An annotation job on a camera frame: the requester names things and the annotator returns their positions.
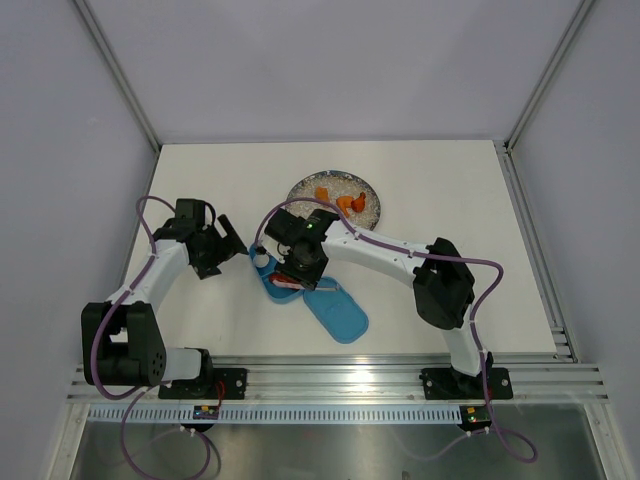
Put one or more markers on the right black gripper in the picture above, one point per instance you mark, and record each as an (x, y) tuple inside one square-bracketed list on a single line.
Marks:
[(288, 269)]

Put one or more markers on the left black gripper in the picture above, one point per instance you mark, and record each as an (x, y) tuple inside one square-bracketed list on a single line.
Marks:
[(227, 246)]

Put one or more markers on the blue lunch box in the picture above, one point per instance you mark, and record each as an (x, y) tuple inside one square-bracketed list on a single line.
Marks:
[(277, 295)]

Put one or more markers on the red sausage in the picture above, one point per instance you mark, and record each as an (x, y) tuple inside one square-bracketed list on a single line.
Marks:
[(279, 279)]

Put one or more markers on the blue lunch box lid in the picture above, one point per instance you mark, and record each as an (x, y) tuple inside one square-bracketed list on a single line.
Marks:
[(338, 313)]

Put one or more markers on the pink handled metal tongs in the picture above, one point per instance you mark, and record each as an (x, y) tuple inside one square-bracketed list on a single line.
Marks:
[(326, 287)]

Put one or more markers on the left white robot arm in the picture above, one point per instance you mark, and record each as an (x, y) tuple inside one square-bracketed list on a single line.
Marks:
[(123, 348)]

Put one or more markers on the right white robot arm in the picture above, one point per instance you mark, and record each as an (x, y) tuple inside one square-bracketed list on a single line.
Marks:
[(439, 277)]

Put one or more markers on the orange fried nugget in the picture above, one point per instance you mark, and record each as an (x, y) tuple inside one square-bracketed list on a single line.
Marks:
[(322, 194)]

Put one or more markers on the orange chicken drumstick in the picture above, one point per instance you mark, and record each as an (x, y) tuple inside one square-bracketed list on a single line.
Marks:
[(359, 204)]

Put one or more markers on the speckled round plate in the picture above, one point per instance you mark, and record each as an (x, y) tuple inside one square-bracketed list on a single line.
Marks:
[(338, 183)]

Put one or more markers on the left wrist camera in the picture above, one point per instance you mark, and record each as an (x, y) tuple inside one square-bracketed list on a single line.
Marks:
[(193, 213)]

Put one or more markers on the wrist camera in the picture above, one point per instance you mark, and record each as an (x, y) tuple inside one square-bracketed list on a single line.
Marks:
[(284, 227), (193, 213)]

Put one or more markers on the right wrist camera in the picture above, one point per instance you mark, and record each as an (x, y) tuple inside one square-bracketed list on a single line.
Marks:
[(284, 227)]

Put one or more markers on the aluminium front rail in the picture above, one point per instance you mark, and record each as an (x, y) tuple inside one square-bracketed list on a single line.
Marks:
[(394, 379)]

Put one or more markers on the aluminium rail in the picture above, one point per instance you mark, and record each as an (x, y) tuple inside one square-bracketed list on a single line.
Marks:
[(568, 351), (394, 379)]

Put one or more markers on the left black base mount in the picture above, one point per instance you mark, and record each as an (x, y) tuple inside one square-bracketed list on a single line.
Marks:
[(212, 383)]

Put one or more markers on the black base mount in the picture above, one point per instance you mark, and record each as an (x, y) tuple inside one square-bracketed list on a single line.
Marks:
[(448, 384), (212, 383)]

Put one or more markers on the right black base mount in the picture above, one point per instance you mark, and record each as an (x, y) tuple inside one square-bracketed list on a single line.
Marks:
[(448, 384)]

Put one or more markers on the white slotted cable duct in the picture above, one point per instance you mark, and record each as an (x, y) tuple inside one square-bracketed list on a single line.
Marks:
[(236, 414)]

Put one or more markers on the right side aluminium rail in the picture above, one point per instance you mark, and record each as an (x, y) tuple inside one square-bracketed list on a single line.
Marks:
[(568, 351)]

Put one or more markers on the left aluminium frame post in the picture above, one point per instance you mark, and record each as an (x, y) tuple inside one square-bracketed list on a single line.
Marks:
[(108, 56)]

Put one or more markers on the aluminium frame post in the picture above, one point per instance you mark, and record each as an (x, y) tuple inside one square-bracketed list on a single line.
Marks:
[(551, 70), (108, 56)]

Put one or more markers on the right aluminium frame post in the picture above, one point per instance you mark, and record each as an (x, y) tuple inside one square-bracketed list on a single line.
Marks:
[(551, 70)]

